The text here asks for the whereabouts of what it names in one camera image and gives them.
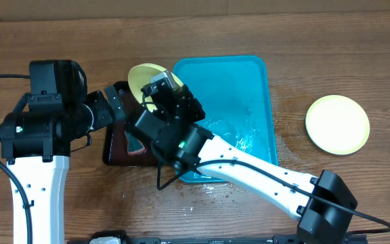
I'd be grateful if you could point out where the green and orange sponge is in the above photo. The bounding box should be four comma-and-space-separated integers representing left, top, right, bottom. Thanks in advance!
125, 131, 146, 156

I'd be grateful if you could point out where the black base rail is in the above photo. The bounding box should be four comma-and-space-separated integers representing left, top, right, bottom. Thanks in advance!
67, 230, 304, 244

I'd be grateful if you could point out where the green plate top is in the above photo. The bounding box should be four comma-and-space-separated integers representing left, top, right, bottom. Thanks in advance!
128, 63, 189, 113

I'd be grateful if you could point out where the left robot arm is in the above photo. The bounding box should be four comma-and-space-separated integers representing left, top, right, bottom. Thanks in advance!
0, 60, 125, 243

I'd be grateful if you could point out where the teal plastic tray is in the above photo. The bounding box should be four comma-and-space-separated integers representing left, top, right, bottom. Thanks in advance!
173, 56, 278, 165

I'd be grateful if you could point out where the green plate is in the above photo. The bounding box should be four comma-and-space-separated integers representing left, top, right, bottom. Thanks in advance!
305, 95, 370, 155
128, 63, 189, 113

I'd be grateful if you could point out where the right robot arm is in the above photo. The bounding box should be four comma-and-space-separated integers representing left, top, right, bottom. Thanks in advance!
127, 82, 357, 243

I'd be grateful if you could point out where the black rectangular tray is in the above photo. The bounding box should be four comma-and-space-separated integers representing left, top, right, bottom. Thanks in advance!
102, 81, 158, 167

